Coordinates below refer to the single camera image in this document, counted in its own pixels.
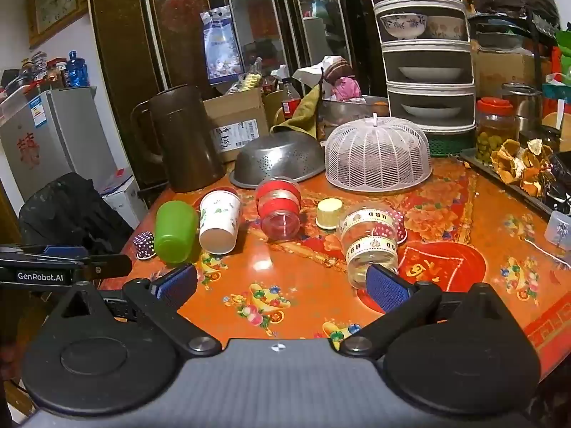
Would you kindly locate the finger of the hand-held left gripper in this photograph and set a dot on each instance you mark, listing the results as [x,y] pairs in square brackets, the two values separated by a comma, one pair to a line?
[107,264]

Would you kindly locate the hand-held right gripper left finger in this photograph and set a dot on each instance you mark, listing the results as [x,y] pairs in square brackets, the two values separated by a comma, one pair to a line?
[175,281]

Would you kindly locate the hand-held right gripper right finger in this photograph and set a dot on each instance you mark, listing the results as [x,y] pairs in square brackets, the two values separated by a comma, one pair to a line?
[387,292]

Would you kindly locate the clear glass cup with ribbon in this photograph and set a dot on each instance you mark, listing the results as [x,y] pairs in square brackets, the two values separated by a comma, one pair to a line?
[368,245]

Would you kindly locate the small purple checkered cup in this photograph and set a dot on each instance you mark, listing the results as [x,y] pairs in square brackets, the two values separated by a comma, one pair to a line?
[144,245]

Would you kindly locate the green plastic cup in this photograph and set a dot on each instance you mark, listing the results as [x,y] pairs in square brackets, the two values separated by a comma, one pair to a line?
[176,232]

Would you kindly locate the small red dotted cup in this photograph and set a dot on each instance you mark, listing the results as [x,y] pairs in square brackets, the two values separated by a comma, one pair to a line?
[397,227]

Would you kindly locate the white floral paper cup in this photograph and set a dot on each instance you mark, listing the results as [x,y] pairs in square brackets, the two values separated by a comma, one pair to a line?
[218,220]

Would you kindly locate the small yellow cup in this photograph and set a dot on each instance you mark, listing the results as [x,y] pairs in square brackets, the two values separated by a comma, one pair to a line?
[329,213]

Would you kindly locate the red banded glass cup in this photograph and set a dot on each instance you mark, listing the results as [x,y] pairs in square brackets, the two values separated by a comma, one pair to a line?
[279,207]

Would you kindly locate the black garbage bag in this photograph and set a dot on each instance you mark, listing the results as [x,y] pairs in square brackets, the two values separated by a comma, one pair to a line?
[67,214]

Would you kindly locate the white carton box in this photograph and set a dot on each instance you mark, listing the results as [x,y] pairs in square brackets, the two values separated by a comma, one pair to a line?
[125,196]

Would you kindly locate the red floral tablecloth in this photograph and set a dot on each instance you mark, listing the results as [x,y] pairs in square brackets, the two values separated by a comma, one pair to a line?
[446,232]

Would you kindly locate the grey refrigerator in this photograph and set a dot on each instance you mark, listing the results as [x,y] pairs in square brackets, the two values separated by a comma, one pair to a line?
[53,142]

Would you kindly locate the white mesh food cover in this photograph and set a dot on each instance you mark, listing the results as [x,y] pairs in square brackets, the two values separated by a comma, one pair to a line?
[377,156]

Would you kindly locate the brown plastic pitcher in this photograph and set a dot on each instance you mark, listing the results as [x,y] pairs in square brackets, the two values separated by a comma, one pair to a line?
[187,138]

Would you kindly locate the metal tray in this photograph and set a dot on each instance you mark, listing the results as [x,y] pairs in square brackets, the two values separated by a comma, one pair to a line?
[479,162]

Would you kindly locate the green plastic basket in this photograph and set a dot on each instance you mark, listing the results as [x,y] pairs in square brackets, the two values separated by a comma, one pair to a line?
[448,143]

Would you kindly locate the steel colander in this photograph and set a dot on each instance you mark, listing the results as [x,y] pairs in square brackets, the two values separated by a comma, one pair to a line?
[281,156]

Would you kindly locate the cardboard box with label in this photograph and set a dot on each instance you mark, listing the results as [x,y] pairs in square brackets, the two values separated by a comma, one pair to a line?
[236,120]

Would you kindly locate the steel basin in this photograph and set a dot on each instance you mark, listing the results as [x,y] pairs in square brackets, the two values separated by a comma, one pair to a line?
[345,116]

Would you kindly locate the dried orange peels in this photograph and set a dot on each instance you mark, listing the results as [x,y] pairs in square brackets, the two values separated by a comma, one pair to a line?
[513,160]

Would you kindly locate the small clear plastic container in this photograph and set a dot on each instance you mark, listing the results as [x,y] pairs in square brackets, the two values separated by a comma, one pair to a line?
[560,229]

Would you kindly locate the white plate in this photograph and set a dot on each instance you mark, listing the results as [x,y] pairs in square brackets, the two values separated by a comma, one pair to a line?
[430,110]
[430,73]

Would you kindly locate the blue water bottle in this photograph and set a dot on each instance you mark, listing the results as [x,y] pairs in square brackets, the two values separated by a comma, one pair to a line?
[77,71]

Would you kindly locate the red lidded pickle jar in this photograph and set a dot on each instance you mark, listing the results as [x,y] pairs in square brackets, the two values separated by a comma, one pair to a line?
[496,129]

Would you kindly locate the olive green cloth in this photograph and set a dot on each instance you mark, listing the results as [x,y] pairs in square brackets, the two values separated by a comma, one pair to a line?
[301,113]

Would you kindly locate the clutter pile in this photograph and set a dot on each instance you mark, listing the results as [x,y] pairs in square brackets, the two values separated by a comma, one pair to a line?
[35,73]

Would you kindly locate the shiny black bag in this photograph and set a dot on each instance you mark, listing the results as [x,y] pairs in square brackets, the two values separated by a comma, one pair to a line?
[560,183]

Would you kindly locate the pink cloth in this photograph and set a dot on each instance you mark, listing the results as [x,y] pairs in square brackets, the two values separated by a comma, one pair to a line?
[347,88]

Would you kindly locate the red-capped sauce bottle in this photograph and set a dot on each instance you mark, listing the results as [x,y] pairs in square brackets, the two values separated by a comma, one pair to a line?
[291,102]

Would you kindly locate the yellow snack bag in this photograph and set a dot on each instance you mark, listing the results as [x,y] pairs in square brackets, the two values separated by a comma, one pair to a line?
[247,81]

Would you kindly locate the dark glass jar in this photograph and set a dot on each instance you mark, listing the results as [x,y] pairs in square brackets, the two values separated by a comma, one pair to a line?
[542,136]

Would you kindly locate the brown knitted hat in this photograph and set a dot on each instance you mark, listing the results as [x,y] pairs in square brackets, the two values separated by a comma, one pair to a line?
[337,69]

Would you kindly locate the steel pot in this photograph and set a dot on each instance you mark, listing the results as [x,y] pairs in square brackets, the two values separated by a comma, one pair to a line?
[524,105]

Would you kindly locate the dark wooden cabinet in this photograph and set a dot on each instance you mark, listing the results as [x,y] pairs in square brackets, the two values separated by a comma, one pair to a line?
[129,31]

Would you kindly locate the blue white plastic bag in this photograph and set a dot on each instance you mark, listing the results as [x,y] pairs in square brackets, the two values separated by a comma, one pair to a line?
[221,47]

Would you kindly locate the tiered dish cabinet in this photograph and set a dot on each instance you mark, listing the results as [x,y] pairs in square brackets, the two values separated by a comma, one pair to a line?
[428,53]

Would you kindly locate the plain cardboard box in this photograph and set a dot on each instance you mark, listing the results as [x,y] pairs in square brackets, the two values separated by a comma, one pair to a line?
[508,69]

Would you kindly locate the blue floral bowl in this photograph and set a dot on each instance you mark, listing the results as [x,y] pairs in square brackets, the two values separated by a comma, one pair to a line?
[403,26]

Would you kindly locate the beige floral bowl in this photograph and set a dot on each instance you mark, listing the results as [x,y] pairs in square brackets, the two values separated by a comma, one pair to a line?
[446,27]

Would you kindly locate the green gift bag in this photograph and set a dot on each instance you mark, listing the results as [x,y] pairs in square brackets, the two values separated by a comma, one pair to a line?
[560,67]

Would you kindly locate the framed wall clock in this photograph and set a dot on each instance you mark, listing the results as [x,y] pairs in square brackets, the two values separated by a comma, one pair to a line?
[55,2]

